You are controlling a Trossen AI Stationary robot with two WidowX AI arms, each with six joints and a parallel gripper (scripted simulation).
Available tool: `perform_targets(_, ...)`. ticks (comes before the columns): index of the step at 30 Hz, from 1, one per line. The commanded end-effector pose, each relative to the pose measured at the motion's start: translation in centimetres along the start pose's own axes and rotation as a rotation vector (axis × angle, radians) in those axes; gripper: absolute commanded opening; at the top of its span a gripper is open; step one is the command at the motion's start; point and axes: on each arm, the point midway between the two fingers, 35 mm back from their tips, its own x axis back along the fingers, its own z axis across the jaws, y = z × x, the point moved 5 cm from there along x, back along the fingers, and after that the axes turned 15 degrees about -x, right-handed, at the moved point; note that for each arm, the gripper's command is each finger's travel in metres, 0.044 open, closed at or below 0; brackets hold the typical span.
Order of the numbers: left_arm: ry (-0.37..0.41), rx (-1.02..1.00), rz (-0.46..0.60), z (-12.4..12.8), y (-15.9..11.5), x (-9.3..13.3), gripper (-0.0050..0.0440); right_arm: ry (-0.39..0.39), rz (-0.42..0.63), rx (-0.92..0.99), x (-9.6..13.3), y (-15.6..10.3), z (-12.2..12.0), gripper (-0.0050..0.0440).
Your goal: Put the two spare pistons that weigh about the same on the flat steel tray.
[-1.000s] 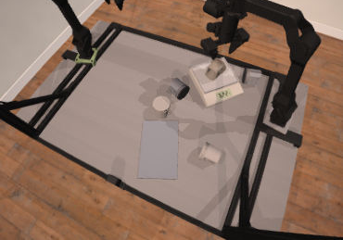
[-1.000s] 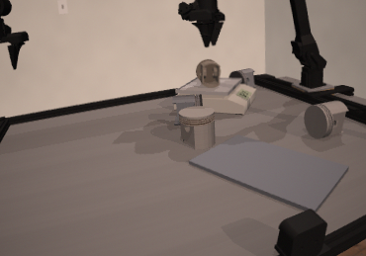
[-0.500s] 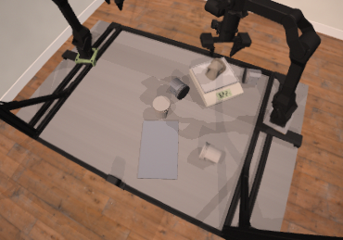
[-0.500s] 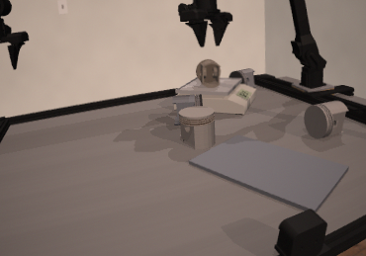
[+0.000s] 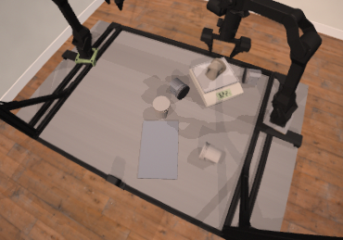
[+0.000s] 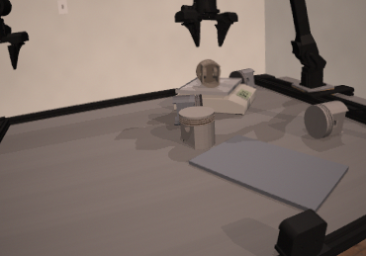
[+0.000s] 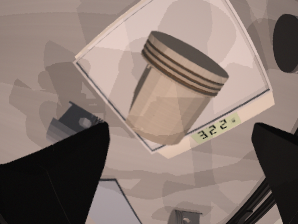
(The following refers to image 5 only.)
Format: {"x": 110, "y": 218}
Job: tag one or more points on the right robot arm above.
{"x": 301, "y": 48}

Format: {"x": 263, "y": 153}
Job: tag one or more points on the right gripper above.
{"x": 227, "y": 34}

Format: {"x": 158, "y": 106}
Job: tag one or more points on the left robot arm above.
{"x": 82, "y": 38}

